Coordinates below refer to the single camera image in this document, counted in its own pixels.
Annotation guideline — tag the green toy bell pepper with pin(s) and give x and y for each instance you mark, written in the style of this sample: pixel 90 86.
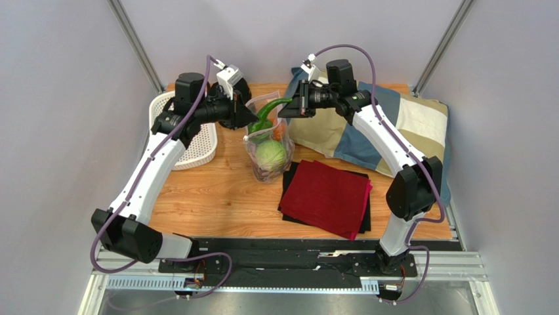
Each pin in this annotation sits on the green toy bell pepper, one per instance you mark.
pixel 261 136

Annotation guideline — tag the right corner aluminium post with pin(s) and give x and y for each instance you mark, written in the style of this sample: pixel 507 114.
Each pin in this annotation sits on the right corner aluminium post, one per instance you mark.
pixel 443 45

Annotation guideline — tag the aluminium frame rail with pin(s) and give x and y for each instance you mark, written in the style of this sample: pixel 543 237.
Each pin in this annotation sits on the aluminium frame rail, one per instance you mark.
pixel 448 282

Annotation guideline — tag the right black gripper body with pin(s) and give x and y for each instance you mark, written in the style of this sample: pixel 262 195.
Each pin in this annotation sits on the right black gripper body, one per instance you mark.
pixel 302 104

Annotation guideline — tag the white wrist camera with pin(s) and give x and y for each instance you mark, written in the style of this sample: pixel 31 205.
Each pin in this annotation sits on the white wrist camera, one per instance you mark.
pixel 227 77
pixel 312 71

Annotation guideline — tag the black baseball cap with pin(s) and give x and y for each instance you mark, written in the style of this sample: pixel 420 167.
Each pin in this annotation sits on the black baseball cap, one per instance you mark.
pixel 241 90

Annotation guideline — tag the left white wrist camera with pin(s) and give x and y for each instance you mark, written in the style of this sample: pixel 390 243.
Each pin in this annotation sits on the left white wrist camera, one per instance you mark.
pixel 227 77

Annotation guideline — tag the green toy chili pepper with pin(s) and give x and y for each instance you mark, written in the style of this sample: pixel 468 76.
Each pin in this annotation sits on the green toy chili pepper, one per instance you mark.
pixel 264 122

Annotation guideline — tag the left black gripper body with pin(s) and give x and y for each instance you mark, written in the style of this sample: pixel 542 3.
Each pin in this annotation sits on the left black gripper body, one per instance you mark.
pixel 224 110

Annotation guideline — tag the black folded cloth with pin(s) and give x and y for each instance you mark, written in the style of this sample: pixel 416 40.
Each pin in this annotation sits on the black folded cloth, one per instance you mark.
pixel 287 179

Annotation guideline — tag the purple toy eggplant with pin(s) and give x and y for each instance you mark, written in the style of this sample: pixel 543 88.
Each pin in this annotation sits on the purple toy eggplant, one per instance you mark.
pixel 264 175

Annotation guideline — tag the white plastic basket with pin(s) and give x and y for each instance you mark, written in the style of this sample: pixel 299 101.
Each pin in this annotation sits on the white plastic basket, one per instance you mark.
pixel 202 148

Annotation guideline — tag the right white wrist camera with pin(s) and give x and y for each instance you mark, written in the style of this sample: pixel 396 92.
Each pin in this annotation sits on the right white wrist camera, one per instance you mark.
pixel 312 71

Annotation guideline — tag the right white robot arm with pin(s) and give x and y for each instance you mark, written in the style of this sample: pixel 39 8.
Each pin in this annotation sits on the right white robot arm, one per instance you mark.
pixel 417 178

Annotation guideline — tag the red folded cloth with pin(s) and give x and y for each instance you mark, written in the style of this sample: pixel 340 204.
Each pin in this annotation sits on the red folded cloth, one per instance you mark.
pixel 327 198

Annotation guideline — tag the green toy cabbage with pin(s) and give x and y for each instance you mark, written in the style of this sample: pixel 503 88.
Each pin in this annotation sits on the green toy cabbage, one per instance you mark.
pixel 270 154

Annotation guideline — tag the checked blue beige pillow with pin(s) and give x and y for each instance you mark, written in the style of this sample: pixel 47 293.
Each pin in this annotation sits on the checked blue beige pillow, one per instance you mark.
pixel 423 123

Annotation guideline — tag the corner aluminium post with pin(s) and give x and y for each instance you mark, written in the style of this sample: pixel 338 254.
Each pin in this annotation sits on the corner aluminium post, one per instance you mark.
pixel 443 45
pixel 126 24

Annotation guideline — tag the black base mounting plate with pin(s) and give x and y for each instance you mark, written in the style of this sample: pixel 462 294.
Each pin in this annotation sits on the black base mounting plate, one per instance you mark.
pixel 303 263

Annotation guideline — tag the clear zip top bag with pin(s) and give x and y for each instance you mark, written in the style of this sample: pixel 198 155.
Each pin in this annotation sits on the clear zip top bag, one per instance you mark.
pixel 255 104

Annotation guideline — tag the left corner aluminium post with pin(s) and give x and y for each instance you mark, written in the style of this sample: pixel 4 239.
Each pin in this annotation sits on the left corner aluminium post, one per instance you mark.
pixel 126 24

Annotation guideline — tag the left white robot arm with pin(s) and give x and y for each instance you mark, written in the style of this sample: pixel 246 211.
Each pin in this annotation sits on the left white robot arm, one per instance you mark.
pixel 123 228

